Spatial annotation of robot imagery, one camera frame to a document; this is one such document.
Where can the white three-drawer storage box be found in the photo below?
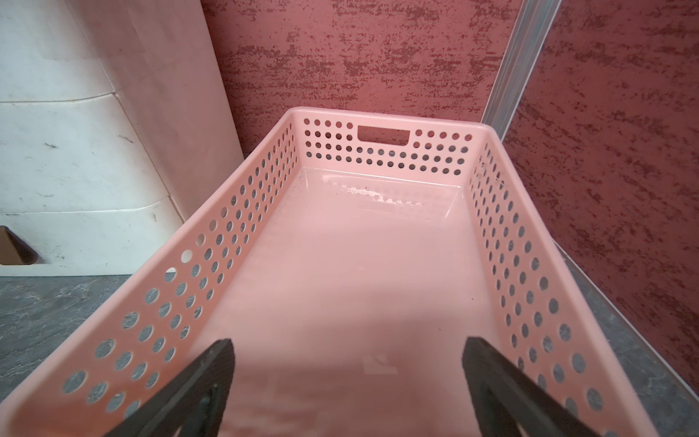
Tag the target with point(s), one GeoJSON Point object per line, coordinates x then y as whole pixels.
{"type": "Point", "coordinates": [115, 129]}

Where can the aluminium corner post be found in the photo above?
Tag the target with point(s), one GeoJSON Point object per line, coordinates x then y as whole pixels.
{"type": "Point", "coordinates": [530, 31]}

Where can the pink plastic basket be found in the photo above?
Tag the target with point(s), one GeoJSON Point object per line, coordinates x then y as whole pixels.
{"type": "Point", "coordinates": [348, 260]}

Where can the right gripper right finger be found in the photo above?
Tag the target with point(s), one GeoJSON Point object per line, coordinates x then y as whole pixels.
{"type": "Point", "coordinates": [507, 403]}

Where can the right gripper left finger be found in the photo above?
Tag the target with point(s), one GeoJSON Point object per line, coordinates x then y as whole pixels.
{"type": "Point", "coordinates": [191, 404]}

